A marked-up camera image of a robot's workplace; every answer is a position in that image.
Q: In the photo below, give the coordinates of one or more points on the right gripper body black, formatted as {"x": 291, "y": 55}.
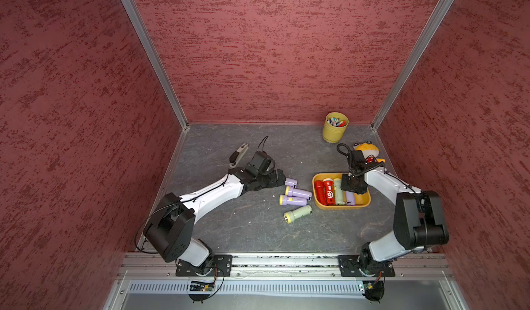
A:
{"x": 355, "y": 185}

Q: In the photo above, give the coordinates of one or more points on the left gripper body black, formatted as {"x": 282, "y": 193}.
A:
{"x": 268, "y": 180}

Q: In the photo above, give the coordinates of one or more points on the purple flashlight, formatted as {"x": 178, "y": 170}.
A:
{"x": 350, "y": 198}
{"x": 298, "y": 193}
{"x": 289, "y": 182}
{"x": 286, "y": 200}

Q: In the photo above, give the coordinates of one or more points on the yellow plastic storage tray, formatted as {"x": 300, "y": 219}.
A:
{"x": 361, "y": 200}

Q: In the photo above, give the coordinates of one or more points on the purple flashlight top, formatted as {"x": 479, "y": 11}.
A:
{"x": 289, "y": 182}

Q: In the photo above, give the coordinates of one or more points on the green flashlight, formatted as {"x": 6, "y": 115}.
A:
{"x": 292, "y": 216}
{"x": 338, "y": 193}

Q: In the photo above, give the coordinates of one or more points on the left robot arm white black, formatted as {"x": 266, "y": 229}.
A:
{"x": 169, "y": 229}

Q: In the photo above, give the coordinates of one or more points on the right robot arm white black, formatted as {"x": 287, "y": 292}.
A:
{"x": 418, "y": 224}

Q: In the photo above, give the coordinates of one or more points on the orange plush toy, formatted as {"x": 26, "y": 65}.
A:
{"x": 370, "y": 152}

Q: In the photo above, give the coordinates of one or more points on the grey white stapler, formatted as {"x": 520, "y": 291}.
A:
{"x": 237, "y": 155}

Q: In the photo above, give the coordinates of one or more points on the yellow-green pen cup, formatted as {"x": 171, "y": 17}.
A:
{"x": 334, "y": 127}

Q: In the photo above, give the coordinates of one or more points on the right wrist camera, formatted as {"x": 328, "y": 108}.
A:
{"x": 356, "y": 162}

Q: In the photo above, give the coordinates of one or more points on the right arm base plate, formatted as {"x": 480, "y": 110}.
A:
{"x": 351, "y": 266}

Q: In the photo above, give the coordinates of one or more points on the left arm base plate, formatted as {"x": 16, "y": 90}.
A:
{"x": 219, "y": 265}

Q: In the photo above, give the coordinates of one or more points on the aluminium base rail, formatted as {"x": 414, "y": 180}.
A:
{"x": 279, "y": 274}

